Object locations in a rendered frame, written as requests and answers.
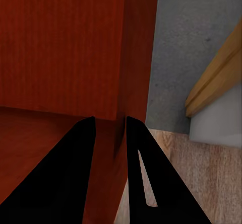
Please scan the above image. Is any storage box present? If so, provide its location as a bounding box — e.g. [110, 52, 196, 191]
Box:
[0, 0, 158, 224]

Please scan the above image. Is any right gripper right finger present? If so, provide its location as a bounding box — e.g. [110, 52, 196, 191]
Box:
[127, 116, 211, 224]

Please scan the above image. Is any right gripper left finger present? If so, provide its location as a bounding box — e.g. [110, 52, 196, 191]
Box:
[0, 116, 96, 224]

